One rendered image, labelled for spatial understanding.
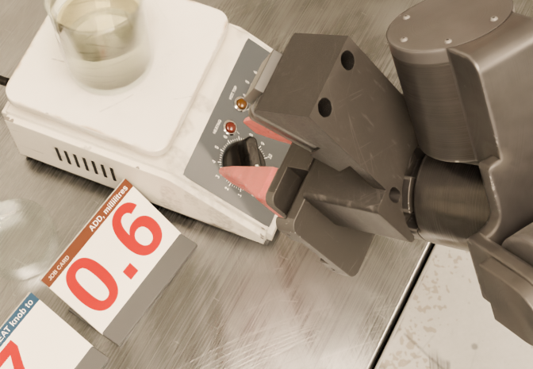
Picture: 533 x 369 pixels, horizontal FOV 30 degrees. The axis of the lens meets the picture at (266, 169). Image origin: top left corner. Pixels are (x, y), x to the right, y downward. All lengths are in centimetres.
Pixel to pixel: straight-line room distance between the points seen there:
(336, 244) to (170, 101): 18
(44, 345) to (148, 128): 16
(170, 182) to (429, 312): 20
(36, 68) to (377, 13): 28
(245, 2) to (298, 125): 37
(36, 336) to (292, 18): 32
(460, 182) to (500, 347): 25
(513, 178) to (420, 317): 28
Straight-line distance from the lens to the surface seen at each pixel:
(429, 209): 49
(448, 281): 72
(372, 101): 47
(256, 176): 55
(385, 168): 48
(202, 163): 67
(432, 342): 70
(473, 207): 47
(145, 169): 67
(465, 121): 44
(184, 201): 69
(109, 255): 69
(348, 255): 55
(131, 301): 70
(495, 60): 42
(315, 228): 52
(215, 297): 70
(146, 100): 67
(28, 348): 68
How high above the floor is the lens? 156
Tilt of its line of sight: 64 degrees down
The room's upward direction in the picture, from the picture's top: 2 degrees clockwise
